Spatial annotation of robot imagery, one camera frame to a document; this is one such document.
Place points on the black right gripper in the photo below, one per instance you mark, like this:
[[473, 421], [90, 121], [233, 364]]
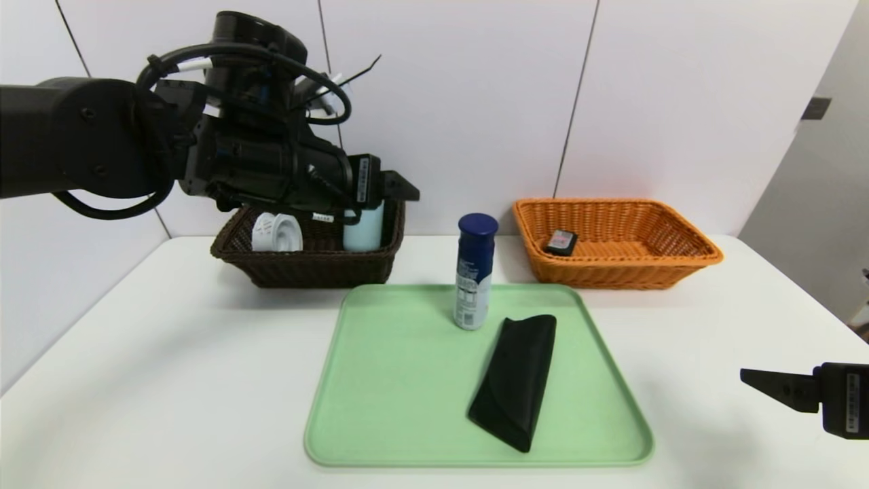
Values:
[[846, 401]]

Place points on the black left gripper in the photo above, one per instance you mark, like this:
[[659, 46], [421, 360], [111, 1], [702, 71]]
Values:
[[365, 180]]

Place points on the blue-grey plastic cup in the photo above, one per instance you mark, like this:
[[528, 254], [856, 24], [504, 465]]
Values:
[[363, 234]]

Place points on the white plastic round container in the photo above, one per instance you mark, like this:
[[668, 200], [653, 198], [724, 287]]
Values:
[[275, 231]]

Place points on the small black red tin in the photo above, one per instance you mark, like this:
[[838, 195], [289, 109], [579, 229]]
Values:
[[561, 242]]

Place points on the black glasses case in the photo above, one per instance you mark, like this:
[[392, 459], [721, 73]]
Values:
[[512, 387]]

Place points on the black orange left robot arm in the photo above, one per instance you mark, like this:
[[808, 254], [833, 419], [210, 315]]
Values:
[[68, 136]]

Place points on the dark brown wicker basket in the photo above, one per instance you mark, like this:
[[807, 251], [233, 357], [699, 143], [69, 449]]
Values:
[[319, 272]]

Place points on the orange wicker basket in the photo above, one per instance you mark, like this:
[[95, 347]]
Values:
[[611, 275]]

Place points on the blue capped spray can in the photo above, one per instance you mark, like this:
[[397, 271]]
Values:
[[473, 272]]

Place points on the thin black zip tie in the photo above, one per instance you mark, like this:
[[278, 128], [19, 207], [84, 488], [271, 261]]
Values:
[[360, 71]]

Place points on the light green plastic tray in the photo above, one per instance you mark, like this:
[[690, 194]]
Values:
[[421, 407]]

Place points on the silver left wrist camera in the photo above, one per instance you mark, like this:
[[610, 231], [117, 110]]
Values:
[[334, 92]]

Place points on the dark grey wall plate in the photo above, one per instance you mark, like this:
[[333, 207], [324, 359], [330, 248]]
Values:
[[815, 109]]

